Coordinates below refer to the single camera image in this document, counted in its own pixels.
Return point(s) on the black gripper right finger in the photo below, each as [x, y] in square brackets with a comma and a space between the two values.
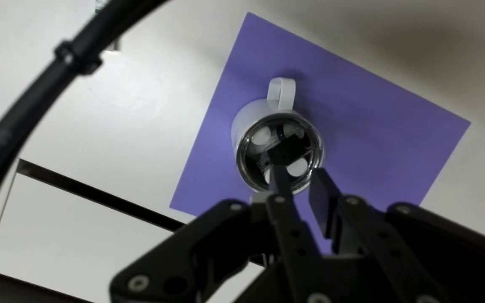
[411, 252]

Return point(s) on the purple rectangular mat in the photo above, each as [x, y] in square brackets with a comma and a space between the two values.
[377, 128]

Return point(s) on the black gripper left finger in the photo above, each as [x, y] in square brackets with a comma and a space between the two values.
[293, 246]

